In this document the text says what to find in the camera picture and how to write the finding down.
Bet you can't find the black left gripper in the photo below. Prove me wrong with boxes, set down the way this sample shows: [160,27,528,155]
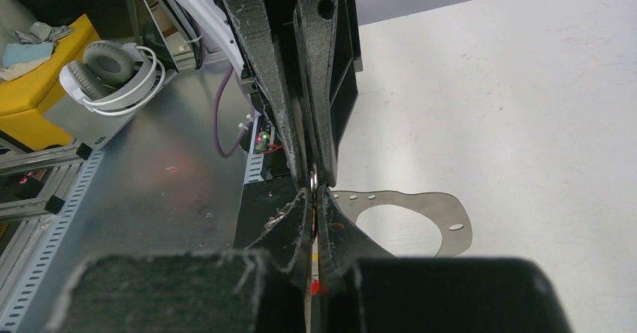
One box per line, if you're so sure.
[221,0,363,186]

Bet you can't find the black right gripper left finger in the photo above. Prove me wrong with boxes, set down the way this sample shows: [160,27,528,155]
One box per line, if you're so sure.
[248,188,313,291]

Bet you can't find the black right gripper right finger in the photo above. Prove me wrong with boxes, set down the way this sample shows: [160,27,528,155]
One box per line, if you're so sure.
[315,186,393,291]

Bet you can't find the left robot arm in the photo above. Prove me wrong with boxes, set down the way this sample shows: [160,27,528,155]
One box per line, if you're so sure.
[175,0,363,186]

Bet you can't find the white headphones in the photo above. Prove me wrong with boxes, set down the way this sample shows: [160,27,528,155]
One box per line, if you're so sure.
[59,40,167,117]

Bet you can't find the yellow storage box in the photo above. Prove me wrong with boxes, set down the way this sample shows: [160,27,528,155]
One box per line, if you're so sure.
[1,14,100,151]

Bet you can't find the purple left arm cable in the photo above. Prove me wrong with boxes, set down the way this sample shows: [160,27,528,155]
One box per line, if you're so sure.
[212,64,255,159]

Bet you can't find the white slotted cable duct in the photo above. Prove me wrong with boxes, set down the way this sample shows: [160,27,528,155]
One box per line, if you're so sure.
[1,151,104,332]

